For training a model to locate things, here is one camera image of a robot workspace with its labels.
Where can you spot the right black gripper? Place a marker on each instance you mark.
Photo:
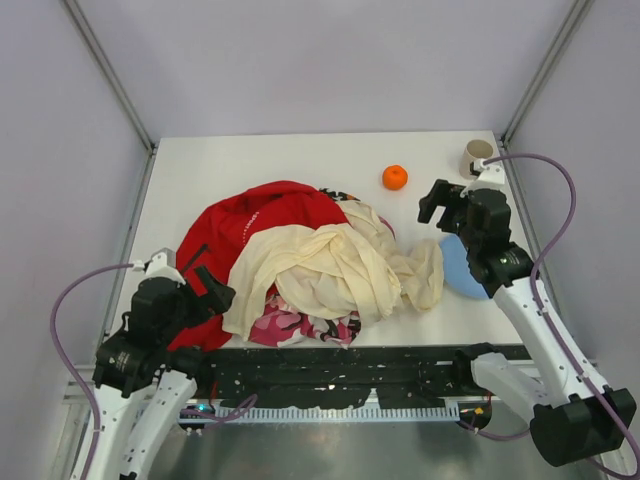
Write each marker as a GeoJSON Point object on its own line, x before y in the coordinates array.
{"type": "Point", "coordinates": [451, 209]}

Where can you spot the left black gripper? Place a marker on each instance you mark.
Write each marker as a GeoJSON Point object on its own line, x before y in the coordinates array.
{"type": "Point", "coordinates": [201, 298]}

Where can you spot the cream cloth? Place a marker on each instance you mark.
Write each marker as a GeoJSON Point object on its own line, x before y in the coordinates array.
{"type": "Point", "coordinates": [334, 270]}

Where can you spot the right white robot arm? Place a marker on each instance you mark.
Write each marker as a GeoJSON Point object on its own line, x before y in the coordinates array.
{"type": "Point", "coordinates": [572, 412]}

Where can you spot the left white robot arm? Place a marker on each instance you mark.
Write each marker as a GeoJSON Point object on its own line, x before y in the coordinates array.
{"type": "Point", "coordinates": [139, 385]}

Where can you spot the pink camouflage cloth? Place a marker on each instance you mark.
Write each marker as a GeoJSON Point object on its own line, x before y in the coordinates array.
{"type": "Point", "coordinates": [281, 325]}

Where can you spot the orange camouflage cloth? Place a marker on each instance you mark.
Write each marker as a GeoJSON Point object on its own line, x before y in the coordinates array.
{"type": "Point", "coordinates": [338, 196]}

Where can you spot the red shirt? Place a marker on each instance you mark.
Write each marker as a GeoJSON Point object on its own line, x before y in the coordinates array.
{"type": "Point", "coordinates": [228, 225]}

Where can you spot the orange fruit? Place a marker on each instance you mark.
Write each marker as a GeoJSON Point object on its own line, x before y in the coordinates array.
{"type": "Point", "coordinates": [394, 177]}

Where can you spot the beige ceramic cup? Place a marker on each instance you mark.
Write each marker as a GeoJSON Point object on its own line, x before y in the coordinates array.
{"type": "Point", "coordinates": [474, 150]}

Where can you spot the blue plate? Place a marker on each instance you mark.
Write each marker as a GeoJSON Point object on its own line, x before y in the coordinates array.
{"type": "Point", "coordinates": [456, 269]}

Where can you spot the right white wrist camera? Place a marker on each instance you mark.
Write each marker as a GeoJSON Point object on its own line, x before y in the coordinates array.
{"type": "Point", "coordinates": [486, 176]}

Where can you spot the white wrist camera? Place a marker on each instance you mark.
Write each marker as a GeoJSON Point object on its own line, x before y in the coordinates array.
{"type": "Point", "coordinates": [162, 264]}
{"type": "Point", "coordinates": [486, 176]}

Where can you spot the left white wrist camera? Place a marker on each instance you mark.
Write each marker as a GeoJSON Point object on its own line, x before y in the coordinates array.
{"type": "Point", "coordinates": [162, 264]}

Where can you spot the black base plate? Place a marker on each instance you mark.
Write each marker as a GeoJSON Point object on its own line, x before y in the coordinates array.
{"type": "Point", "coordinates": [335, 378]}

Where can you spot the white slotted cable duct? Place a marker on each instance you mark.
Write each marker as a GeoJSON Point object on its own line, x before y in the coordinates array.
{"type": "Point", "coordinates": [369, 413]}

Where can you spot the right aluminium frame post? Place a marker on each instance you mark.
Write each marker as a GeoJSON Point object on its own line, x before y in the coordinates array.
{"type": "Point", "coordinates": [570, 25]}

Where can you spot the aluminium frame post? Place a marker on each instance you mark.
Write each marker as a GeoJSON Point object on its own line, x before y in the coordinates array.
{"type": "Point", "coordinates": [570, 25]}
{"type": "Point", "coordinates": [96, 51]}

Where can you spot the left aluminium frame post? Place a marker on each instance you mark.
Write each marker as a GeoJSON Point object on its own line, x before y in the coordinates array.
{"type": "Point", "coordinates": [96, 51]}

